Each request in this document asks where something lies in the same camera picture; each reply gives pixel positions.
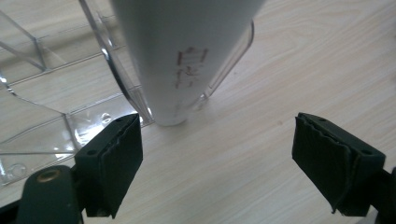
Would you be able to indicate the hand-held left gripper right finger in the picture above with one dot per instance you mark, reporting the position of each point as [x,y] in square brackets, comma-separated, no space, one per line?
[336,168]

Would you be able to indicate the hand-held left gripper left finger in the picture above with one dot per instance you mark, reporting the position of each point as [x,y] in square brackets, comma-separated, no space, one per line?
[109,165]

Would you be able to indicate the clear acrylic divider rack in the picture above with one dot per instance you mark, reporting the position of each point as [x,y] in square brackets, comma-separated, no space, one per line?
[62,124]

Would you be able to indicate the white book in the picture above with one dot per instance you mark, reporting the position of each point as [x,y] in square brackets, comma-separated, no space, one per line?
[183,56]

